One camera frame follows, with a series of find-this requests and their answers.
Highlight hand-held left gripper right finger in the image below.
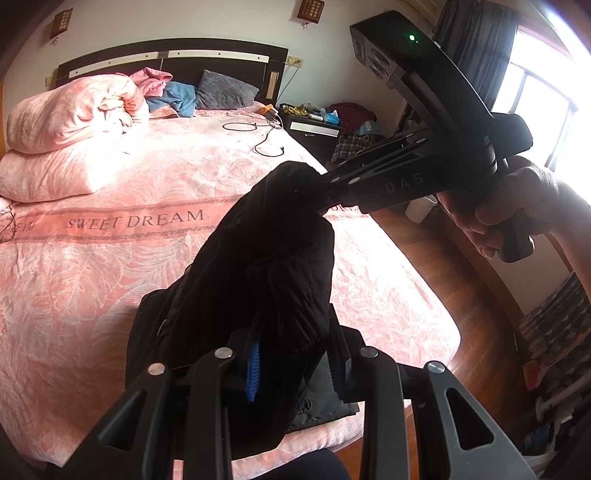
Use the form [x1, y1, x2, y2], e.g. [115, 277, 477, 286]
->
[327, 304, 539, 480]

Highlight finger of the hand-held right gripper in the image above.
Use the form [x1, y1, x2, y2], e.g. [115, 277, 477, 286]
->
[318, 130, 432, 216]

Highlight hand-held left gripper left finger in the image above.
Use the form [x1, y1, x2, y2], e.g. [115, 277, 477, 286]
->
[69, 318, 265, 480]

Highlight black quilted jacket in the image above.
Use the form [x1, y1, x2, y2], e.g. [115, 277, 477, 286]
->
[126, 161, 362, 461]

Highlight person's right hand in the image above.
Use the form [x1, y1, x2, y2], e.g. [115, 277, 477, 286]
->
[436, 154, 575, 260]

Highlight plaid cloth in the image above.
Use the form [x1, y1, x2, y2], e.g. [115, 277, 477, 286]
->
[331, 134, 371, 165]

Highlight light blue cap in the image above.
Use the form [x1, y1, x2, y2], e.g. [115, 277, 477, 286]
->
[353, 120, 385, 138]

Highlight dark red garment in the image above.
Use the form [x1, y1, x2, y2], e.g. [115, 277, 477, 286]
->
[330, 102, 376, 134]

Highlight dark patterned curtain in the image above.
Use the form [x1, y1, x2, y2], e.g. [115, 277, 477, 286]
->
[434, 0, 521, 114]

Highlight dark nightstand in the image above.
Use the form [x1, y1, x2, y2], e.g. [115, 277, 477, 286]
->
[279, 111, 343, 160]

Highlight white trash bin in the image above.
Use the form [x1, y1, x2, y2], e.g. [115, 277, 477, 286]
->
[405, 194, 437, 225]

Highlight clutter on nightstand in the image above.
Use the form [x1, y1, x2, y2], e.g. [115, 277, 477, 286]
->
[281, 103, 341, 126]

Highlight person's leg in dark trousers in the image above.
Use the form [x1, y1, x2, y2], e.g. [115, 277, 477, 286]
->
[277, 450, 352, 480]

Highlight window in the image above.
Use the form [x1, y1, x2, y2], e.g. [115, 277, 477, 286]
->
[492, 18, 591, 208]

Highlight grey pillow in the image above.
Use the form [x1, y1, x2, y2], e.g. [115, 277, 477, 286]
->
[195, 69, 260, 110]

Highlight bed with pink sheet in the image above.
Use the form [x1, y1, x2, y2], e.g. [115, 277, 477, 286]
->
[0, 99, 462, 468]

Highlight blue garment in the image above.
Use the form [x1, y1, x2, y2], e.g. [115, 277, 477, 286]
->
[148, 82, 200, 119]

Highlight dark wooden headboard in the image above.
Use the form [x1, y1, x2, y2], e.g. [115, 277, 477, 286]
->
[56, 38, 290, 110]

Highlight dark patterned cloth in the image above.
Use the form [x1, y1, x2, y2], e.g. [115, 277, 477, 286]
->
[519, 271, 591, 372]

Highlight pink garment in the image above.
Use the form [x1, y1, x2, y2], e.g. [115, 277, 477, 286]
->
[129, 67, 174, 99]

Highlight black cable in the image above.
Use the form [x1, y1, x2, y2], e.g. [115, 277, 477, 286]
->
[222, 121, 285, 159]

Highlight wooden wall lamp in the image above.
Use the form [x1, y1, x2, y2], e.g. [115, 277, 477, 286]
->
[52, 8, 75, 36]
[298, 0, 326, 22]

